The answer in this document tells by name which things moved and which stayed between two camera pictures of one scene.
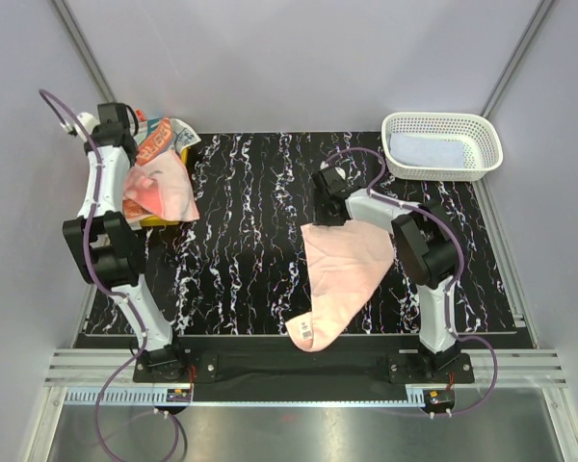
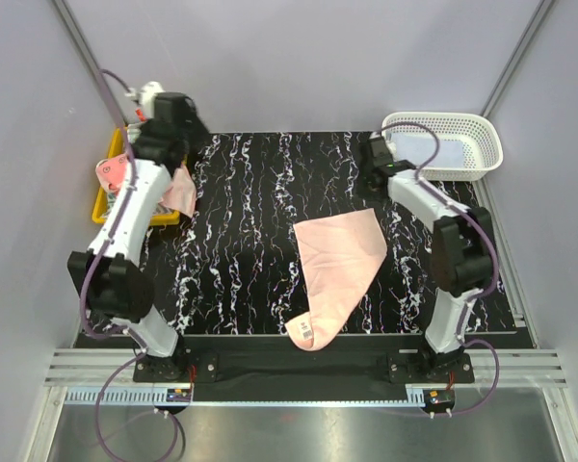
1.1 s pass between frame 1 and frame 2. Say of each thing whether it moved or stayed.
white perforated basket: stayed
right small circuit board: stayed
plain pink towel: moved
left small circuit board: stayed
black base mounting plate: stayed
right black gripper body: moved
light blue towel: stayed
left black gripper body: moved
